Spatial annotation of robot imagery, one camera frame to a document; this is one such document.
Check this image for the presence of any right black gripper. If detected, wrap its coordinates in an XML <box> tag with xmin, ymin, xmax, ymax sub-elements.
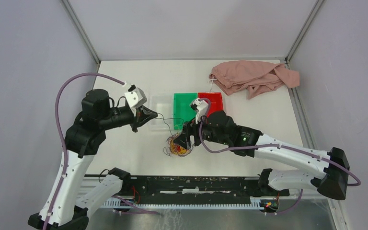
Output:
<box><xmin>173</xmin><ymin>111</ymin><xmax>230</xmax><ymax>150</ymax></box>

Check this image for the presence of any wire bundle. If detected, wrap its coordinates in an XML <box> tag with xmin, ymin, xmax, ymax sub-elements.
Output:
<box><xmin>162</xmin><ymin>133</ymin><xmax>194</xmax><ymax>158</ymax></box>

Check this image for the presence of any dark purple wire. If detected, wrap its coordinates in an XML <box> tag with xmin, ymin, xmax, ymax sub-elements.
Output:
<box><xmin>153</xmin><ymin>113</ymin><xmax>186</xmax><ymax>137</ymax></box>

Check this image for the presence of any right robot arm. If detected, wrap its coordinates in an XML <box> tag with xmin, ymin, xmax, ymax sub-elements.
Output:
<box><xmin>173</xmin><ymin>111</ymin><xmax>350</xmax><ymax>200</ymax></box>

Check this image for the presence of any clear plastic bin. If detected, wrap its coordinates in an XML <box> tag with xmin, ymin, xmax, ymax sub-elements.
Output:
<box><xmin>149</xmin><ymin>93</ymin><xmax>173</xmax><ymax>131</ymax></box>

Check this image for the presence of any green plastic bin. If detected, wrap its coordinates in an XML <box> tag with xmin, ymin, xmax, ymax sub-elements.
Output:
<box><xmin>173</xmin><ymin>92</ymin><xmax>198</xmax><ymax>130</ymax></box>

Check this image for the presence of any red plastic bin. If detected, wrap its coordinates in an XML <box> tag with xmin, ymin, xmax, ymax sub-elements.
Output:
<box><xmin>198</xmin><ymin>92</ymin><xmax>224</xmax><ymax>116</ymax></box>

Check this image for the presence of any pink cloth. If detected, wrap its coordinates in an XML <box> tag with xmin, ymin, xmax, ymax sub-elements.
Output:
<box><xmin>209</xmin><ymin>60</ymin><xmax>300</xmax><ymax>100</ymax></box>

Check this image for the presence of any right controller board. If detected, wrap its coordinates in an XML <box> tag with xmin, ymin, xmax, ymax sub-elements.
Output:
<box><xmin>259</xmin><ymin>199</ymin><xmax>279</xmax><ymax>213</ymax></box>

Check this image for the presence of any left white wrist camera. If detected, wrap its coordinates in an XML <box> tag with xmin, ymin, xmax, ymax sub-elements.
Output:
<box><xmin>123</xmin><ymin>83</ymin><xmax>147</xmax><ymax>109</ymax></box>

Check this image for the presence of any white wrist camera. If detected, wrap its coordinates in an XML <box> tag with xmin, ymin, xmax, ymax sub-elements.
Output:
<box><xmin>123</xmin><ymin>83</ymin><xmax>147</xmax><ymax>109</ymax></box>
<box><xmin>190</xmin><ymin>98</ymin><xmax>211</xmax><ymax>124</ymax></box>

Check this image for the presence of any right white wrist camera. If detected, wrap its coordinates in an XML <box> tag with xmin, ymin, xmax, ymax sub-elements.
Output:
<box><xmin>190</xmin><ymin>98</ymin><xmax>211</xmax><ymax>124</ymax></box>

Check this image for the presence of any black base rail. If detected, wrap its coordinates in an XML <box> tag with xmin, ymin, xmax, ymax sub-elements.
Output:
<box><xmin>90</xmin><ymin>173</ymin><xmax>290</xmax><ymax>206</ymax></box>

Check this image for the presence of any aluminium frame rail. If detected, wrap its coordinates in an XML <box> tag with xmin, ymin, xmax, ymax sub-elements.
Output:
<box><xmin>53</xmin><ymin>176</ymin><xmax>342</xmax><ymax>199</ymax></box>

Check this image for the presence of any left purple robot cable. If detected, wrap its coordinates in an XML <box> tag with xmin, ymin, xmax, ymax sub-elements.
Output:
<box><xmin>41</xmin><ymin>72</ymin><xmax>159</xmax><ymax>230</ymax></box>

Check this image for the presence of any white slotted cable duct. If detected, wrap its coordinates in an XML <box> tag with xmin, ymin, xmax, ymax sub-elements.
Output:
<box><xmin>101</xmin><ymin>198</ymin><xmax>264</xmax><ymax>210</ymax></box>

